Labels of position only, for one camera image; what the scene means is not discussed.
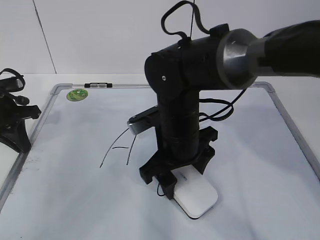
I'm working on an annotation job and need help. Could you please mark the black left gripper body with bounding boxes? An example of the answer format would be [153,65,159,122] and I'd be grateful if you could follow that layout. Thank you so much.
[0,92,42,129]

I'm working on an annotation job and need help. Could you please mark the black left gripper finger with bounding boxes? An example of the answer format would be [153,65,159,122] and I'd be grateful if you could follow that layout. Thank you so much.
[0,119,31,153]

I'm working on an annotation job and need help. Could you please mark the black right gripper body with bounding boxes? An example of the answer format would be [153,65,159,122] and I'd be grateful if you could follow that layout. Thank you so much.
[139,126,218,185]

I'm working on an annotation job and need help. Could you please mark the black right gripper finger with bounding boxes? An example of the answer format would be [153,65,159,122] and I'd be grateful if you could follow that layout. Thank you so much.
[156,171,177,200]
[192,147,215,175]

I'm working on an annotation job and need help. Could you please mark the white board eraser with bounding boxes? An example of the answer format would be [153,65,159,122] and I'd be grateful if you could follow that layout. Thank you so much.
[172,165,218,220]

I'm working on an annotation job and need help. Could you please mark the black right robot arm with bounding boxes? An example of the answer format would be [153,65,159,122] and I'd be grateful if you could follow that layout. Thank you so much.
[139,20,320,199]

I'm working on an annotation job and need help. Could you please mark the round green sticker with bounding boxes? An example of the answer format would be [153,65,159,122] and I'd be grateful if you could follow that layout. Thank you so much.
[66,89,89,102]

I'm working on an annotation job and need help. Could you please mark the black and silver board clip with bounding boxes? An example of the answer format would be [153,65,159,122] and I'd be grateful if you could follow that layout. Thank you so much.
[84,82,113,89]

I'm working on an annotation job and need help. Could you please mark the black camera cable left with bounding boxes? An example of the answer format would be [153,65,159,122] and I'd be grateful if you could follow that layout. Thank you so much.
[0,67,31,106]

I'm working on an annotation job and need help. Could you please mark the black camera cable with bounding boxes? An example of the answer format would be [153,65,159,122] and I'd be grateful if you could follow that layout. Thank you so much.
[157,0,247,122]
[0,67,31,106]

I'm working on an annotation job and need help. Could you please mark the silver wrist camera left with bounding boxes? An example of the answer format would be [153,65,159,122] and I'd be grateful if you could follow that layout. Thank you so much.
[0,76,25,93]

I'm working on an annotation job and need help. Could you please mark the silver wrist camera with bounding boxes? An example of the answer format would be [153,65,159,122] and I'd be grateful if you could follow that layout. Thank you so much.
[0,76,25,93]
[127,105,160,135]

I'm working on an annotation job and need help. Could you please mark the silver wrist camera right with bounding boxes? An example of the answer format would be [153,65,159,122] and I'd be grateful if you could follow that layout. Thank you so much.
[127,105,160,135]

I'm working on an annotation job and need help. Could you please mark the black camera cable right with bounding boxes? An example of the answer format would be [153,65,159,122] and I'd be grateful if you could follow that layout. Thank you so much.
[157,0,247,122]

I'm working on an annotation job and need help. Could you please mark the white board with grey frame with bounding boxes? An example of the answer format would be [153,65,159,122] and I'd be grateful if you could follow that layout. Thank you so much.
[0,84,320,240]

